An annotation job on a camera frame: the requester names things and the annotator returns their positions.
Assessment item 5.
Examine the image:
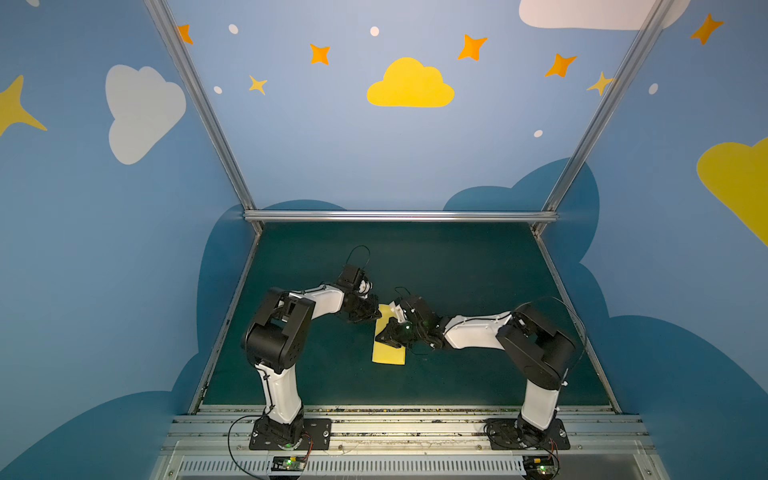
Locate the yellow square paper sheet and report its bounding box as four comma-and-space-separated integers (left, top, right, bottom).
372, 304, 406, 366

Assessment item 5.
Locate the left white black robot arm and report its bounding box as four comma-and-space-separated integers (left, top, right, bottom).
241, 280, 380, 450

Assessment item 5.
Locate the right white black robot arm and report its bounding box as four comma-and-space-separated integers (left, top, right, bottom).
373, 297, 576, 450

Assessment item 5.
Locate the left green circuit board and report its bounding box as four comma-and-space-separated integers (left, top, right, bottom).
270, 456, 307, 473

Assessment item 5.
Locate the green circuit board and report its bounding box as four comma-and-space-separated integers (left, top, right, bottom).
523, 456, 558, 480
270, 456, 307, 473

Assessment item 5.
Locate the right green circuit board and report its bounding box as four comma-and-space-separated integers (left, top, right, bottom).
523, 456, 558, 480

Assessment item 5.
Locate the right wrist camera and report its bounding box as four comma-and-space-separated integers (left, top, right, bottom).
389, 295, 439, 325

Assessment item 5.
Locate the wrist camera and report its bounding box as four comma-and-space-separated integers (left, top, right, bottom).
389, 295, 439, 325
335, 264, 372, 296

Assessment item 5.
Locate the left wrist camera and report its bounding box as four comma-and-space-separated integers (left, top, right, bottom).
335, 264, 372, 296

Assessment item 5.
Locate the rear aluminium frame crossbar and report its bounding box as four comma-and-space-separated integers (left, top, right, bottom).
244, 210, 558, 224

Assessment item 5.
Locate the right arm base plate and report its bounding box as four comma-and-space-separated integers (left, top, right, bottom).
483, 417, 571, 450

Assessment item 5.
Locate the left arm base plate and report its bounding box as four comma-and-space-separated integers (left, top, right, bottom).
248, 417, 332, 451

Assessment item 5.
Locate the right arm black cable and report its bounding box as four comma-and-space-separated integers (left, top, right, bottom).
479, 295, 588, 466

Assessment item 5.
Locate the front aluminium rail bed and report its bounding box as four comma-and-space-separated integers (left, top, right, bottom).
151, 405, 670, 479

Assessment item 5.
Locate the white slotted cable duct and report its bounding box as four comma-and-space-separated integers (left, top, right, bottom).
176, 456, 525, 479

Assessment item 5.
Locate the left aluminium frame post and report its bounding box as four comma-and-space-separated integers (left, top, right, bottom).
144, 0, 256, 214

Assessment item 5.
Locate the aluminium frame post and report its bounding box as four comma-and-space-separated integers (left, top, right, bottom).
144, 0, 256, 214
532, 0, 675, 238

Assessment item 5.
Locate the right aluminium frame post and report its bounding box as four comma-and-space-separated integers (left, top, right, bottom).
532, 0, 675, 238

